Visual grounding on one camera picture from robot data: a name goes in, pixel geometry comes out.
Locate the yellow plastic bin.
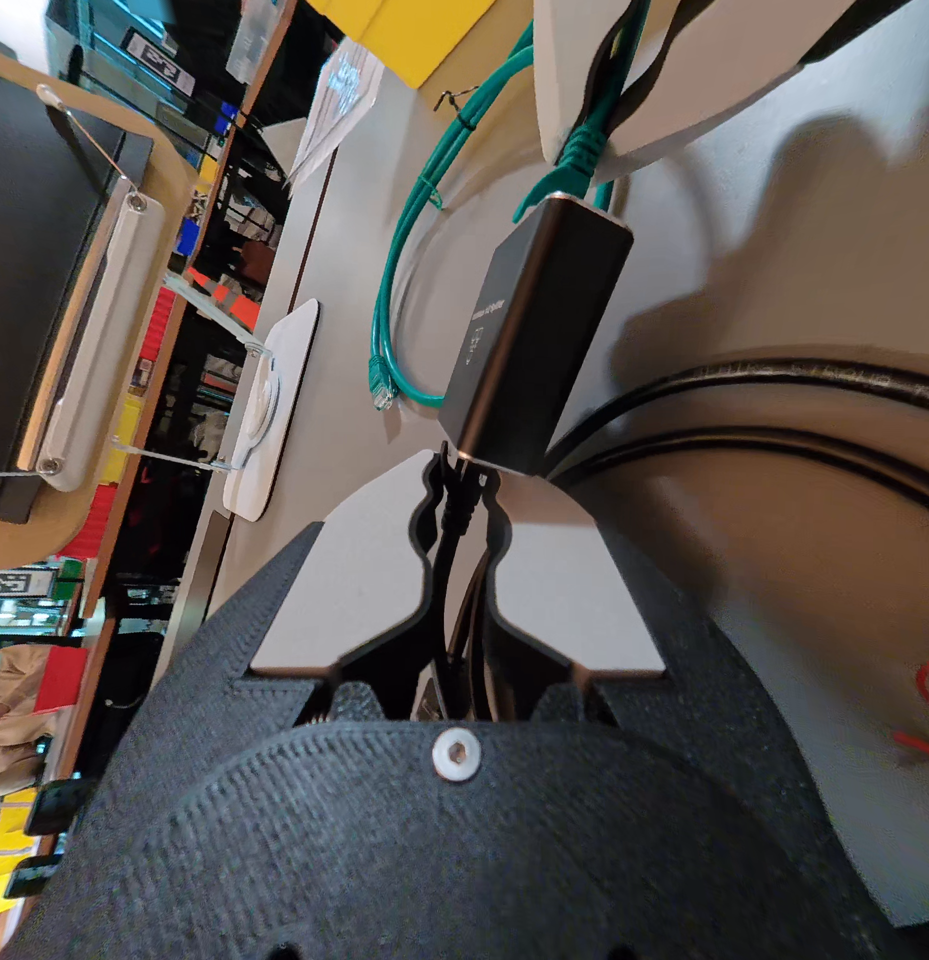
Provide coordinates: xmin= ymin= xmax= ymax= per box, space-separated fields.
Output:
xmin=307 ymin=0 xmax=503 ymax=90

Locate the dark desk cable flap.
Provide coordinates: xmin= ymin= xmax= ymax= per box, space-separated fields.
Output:
xmin=160 ymin=513 xmax=235 ymax=676

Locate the black network splitter box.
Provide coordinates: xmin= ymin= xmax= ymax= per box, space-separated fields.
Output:
xmin=438 ymin=191 xmax=635 ymax=477

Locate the printed marker tag sign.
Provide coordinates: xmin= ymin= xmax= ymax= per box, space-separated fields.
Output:
xmin=123 ymin=30 xmax=197 ymax=96
xmin=0 ymin=570 xmax=58 ymax=601

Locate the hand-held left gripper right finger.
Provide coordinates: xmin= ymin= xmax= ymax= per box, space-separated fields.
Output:
xmin=483 ymin=468 xmax=668 ymax=721

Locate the wooden board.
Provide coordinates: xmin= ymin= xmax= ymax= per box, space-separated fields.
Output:
xmin=0 ymin=45 xmax=199 ymax=571

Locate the black network cable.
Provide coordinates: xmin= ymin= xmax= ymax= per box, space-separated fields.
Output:
xmin=415 ymin=358 xmax=929 ymax=721

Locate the orange traffic cone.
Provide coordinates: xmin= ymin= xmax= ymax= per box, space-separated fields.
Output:
xmin=187 ymin=266 xmax=261 ymax=333

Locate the white paper sheet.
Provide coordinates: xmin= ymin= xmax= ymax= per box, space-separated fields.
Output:
xmin=284 ymin=37 xmax=387 ymax=189

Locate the black electronic device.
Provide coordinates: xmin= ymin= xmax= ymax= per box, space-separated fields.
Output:
xmin=3 ymin=776 xmax=91 ymax=901

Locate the white metal stand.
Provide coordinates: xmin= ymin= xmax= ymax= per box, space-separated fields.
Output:
xmin=35 ymin=82 xmax=323 ymax=524

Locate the green network cable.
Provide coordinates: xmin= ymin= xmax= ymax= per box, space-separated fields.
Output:
xmin=368 ymin=0 xmax=653 ymax=412

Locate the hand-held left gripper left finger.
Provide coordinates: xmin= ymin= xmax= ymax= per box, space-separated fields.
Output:
xmin=250 ymin=448 xmax=445 ymax=721

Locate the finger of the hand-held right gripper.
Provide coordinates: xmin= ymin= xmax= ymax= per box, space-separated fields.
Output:
xmin=532 ymin=0 xmax=632 ymax=165
xmin=593 ymin=0 xmax=861 ymax=183

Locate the black panel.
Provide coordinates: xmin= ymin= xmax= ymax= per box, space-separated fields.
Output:
xmin=0 ymin=71 xmax=154 ymax=526

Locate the red plastic bin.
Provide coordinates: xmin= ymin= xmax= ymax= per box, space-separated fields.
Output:
xmin=78 ymin=483 xmax=122 ymax=561

